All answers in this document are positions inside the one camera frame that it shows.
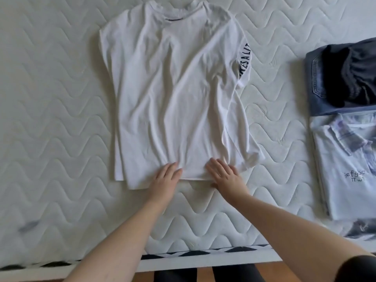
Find person's left forearm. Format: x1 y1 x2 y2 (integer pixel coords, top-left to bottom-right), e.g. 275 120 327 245
63 198 169 282

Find person's right forearm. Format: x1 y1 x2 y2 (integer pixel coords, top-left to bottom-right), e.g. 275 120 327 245
228 192 376 282

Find folded white polo shirt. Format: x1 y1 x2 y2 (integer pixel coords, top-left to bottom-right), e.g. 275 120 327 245
310 110 376 221

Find grey patterned folded garment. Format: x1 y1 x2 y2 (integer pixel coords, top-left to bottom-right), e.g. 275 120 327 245
342 218 376 241

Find folded black garment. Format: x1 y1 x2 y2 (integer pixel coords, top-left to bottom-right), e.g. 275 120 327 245
321 41 376 108

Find folded blue jeans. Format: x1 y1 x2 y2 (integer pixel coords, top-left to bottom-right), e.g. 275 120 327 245
305 37 376 117

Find white t-shirt with sleeve print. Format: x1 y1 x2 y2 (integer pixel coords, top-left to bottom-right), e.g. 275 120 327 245
98 0 265 190

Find white quilted mattress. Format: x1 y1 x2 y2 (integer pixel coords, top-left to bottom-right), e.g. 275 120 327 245
0 0 376 274

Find black leggings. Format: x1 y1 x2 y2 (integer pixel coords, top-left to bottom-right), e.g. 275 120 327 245
154 263 267 282

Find black shirt sleeve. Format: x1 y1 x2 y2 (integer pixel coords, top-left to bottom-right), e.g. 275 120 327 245
334 254 376 282

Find person's right hand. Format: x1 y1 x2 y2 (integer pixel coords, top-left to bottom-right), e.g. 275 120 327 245
204 157 250 203

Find person's left hand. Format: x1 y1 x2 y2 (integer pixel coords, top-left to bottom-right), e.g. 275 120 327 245
148 162 183 208

